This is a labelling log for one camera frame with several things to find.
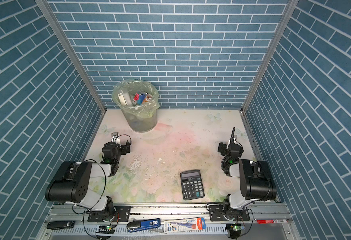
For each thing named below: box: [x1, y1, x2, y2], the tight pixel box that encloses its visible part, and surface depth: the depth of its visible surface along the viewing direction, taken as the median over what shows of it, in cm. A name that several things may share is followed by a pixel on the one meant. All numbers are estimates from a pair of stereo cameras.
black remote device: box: [46, 221, 76, 230], surface depth 71 cm
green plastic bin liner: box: [111, 79, 161, 119], surface depth 95 cm
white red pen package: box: [164, 217, 207, 234], surface depth 71 cm
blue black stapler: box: [126, 218, 161, 233], surface depth 69 cm
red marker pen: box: [256, 219, 288, 224], surface depth 72 cm
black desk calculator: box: [180, 169, 205, 201], surface depth 83 cm
